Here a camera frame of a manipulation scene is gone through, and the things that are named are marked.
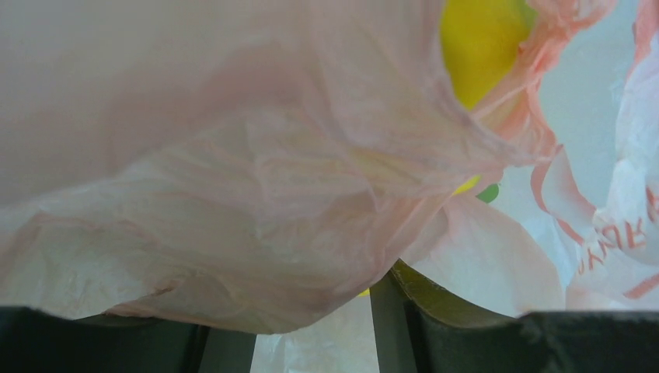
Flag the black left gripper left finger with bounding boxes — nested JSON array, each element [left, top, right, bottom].
[[1, 307, 256, 372]]

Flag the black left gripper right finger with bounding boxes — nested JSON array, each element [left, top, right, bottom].
[[370, 261, 658, 372]]

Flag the pink plastic bag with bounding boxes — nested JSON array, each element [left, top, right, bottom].
[[1, 1, 658, 350]]

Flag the yellow fake banana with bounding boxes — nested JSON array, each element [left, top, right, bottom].
[[439, 0, 537, 110]]

